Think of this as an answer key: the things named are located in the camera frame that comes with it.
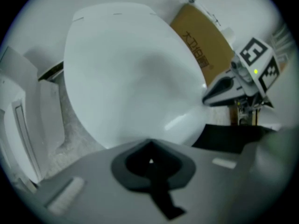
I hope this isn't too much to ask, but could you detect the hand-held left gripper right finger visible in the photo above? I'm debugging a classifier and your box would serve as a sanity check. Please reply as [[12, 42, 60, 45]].
[[149, 139, 252, 224]]

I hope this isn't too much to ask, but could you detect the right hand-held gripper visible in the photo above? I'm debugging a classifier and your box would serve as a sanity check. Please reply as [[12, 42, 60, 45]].
[[202, 37, 281, 109]]

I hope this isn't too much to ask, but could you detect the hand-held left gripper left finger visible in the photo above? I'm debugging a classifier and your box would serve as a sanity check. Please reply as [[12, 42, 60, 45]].
[[38, 139, 176, 224]]

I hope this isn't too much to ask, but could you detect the white toilet being handled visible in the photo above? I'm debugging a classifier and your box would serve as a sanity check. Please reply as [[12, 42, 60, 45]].
[[63, 1, 209, 149]]

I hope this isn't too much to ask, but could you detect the large cardboard box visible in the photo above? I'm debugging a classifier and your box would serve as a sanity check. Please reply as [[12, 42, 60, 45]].
[[169, 3, 235, 86]]

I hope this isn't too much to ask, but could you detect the grey gripper-mounted camera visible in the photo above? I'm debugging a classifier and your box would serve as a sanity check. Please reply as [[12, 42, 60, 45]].
[[230, 54, 249, 81]]

